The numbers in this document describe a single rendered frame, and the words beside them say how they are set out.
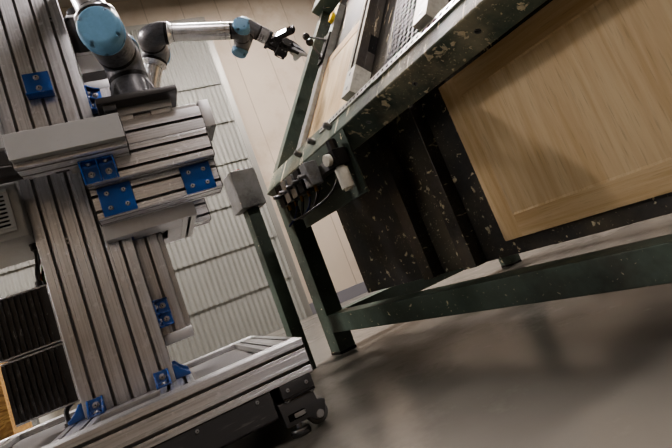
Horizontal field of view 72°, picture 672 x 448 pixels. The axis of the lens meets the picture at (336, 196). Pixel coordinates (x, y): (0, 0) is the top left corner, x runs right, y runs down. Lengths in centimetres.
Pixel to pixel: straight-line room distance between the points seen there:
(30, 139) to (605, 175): 144
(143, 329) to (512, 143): 123
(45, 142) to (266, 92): 434
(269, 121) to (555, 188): 428
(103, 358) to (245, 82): 435
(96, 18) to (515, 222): 134
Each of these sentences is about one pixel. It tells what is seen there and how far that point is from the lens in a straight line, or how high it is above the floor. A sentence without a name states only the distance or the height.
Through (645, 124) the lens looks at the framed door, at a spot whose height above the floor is 42.
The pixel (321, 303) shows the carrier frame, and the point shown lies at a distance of 217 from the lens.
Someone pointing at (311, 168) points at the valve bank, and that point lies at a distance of 172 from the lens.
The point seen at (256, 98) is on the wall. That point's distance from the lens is 549.
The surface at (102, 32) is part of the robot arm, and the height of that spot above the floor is 118.
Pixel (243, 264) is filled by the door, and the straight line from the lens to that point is 484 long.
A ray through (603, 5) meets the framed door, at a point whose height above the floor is 71.
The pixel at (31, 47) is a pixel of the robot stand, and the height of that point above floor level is 137.
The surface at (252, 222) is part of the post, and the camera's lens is 211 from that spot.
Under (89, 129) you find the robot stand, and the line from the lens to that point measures 136.
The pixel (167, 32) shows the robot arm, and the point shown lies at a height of 155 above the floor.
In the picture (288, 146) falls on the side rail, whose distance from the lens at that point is 235.
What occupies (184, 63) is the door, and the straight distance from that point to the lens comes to 553.
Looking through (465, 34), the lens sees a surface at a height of 79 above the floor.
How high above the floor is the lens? 37
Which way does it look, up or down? 8 degrees up
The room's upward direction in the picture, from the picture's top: 21 degrees counter-clockwise
